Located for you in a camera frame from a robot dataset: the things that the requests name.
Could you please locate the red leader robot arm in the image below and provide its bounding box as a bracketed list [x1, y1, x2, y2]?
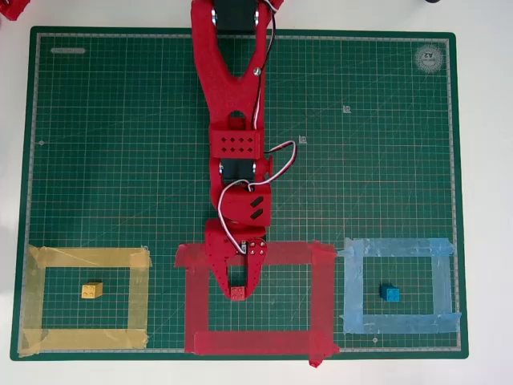
[0, 0, 30, 22]

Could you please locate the red tape square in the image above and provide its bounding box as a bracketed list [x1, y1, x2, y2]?
[174, 239, 341, 368]

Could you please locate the blue tape square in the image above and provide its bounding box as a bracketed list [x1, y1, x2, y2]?
[336, 237, 463, 335]

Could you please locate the yellow toy brick cube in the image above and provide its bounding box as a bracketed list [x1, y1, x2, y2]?
[81, 282, 104, 301]

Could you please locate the blue toy brick cube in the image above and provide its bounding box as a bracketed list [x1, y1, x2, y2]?
[379, 283, 402, 303]

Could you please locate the yellow tape square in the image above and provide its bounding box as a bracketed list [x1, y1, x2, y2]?
[18, 244, 154, 359]

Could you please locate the green cutting mat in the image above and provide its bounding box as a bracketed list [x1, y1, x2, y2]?
[10, 26, 469, 361]

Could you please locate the white servo cable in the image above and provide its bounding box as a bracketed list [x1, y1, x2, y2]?
[216, 140, 298, 257]
[251, 0, 278, 132]

